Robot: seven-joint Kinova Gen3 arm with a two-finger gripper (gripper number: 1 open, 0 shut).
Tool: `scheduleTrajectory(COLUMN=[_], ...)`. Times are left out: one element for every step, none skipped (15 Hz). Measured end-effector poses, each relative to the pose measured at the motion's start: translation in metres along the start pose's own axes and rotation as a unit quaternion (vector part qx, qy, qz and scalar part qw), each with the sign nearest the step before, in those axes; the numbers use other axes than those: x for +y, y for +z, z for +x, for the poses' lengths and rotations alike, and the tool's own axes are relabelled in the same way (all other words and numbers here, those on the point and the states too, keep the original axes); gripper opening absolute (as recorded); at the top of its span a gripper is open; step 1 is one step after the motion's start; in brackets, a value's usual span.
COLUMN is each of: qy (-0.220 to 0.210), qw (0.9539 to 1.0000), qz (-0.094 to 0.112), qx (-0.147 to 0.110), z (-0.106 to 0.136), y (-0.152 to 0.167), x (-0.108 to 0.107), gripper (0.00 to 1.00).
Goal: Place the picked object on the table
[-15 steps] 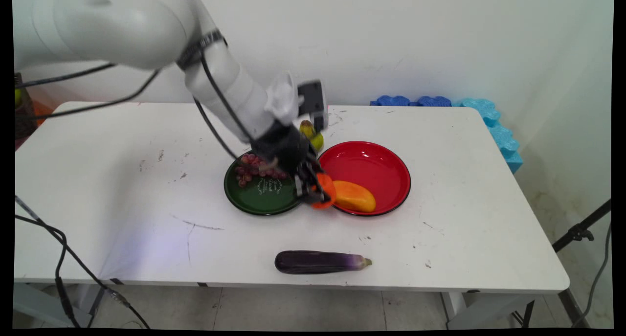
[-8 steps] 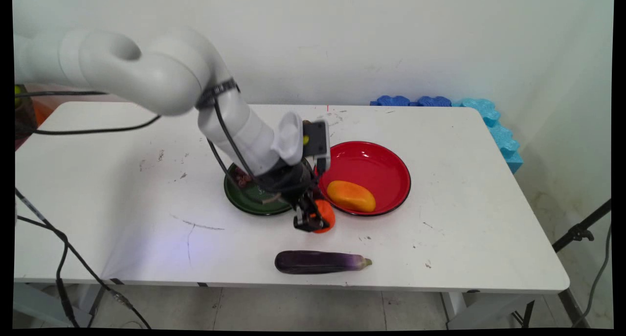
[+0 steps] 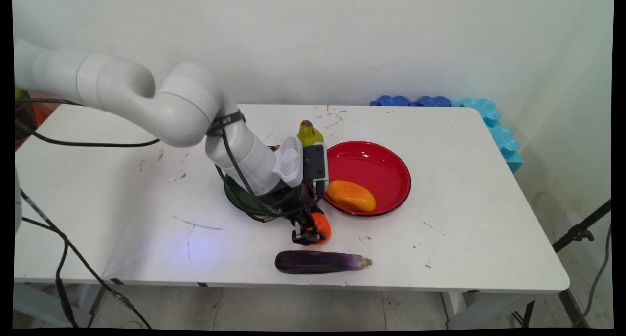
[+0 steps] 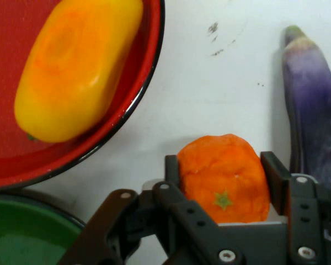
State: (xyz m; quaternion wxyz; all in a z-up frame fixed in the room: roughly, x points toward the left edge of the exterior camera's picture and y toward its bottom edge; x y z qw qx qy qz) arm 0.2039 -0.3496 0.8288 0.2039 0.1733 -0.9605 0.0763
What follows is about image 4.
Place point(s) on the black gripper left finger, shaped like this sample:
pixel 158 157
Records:
pixel 182 215

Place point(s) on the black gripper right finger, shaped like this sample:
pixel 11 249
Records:
pixel 303 209

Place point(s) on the orange tangerine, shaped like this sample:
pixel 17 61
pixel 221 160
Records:
pixel 223 171

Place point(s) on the red plate black rim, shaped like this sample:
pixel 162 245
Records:
pixel 5 55

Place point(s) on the yellow orange mango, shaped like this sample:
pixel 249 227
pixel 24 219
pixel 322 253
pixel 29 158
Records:
pixel 77 71

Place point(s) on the purple eggplant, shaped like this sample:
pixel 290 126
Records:
pixel 311 105

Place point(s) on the dark green plate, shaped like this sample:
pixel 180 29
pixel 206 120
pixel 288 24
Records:
pixel 24 229

